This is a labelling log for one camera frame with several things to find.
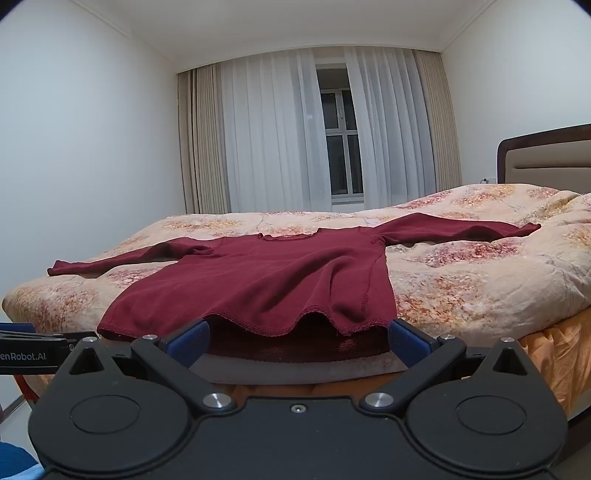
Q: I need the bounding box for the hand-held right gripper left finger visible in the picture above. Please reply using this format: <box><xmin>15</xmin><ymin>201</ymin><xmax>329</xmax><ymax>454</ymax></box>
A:
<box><xmin>58</xmin><ymin>318</ymin><xmax>237</xmax><ymax>413</ymax></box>

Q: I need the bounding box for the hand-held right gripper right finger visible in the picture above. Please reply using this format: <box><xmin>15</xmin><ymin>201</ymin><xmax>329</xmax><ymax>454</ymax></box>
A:
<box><xmin>359</xmin><ymin>318</ymin><xmax>540</xmax><ymax>413</ymax></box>

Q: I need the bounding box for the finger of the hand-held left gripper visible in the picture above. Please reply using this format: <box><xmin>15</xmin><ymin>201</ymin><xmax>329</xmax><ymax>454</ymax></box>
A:
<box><xmin>0</xmin><ymin>323</ymin><xmax>95</xmax><ymax>343</ymax></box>

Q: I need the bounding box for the dark red long-sleeved shirt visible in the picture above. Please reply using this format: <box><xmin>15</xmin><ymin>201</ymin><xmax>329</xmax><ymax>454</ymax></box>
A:
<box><xmin>47</xmin><ymin>213</ymin><xmax>542</xmax><ymax>363</ymax></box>

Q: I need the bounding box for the floral beige duvet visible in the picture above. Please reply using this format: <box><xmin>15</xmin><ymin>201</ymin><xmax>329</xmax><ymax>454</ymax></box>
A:
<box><xmin>2</xmin><ymin>183</ymin><xmax>591</xmax><ymax>354</ymax></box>

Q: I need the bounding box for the person's blue garment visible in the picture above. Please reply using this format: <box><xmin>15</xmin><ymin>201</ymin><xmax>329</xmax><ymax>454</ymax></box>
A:
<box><xmin>0</xmin><ymin>442</ymin><xmax>46</xmax><ymax>480</ymax></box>

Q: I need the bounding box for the orange bed sheet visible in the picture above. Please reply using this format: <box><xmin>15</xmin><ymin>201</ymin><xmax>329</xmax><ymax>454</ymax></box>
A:
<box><xmin>23</xmin><ymin>318</ymin><xmax>591</xmax><ymax>416</ymax></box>

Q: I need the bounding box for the beige curtain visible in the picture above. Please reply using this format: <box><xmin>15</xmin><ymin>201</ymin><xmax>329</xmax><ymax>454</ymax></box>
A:
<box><xmin>178</xmin><ymin>65</ymin><xmax>232</xmax><ymax>214</ymax></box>
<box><xmin>413</xmin><ymin>50</ymin><xmax>464</xmax><ymax>195</ymax></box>

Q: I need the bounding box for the white-framed window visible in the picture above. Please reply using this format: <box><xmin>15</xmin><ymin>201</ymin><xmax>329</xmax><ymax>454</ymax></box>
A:
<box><xmin>316</xmin><ymin>67</ymin><xmax>365</xmax><ymax>204</ymax></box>

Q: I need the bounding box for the white sheer curtain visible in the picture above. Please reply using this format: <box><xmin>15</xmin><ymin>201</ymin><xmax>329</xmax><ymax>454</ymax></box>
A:
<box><xmin>344</xmin><ymin>45</ymin><xmax>438</xmax><ymax>209</ymax></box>
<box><xmin>216</xmin><ymin>48</ymin><xmax>334</xmax><ymax>213</ymax></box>

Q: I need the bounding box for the brown padded headboard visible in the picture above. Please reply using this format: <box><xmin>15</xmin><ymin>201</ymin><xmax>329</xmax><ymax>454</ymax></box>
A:
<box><xmin>497</xmin><ymin>124</ymin><xmax>591</xmax><ymax>192</ymax></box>

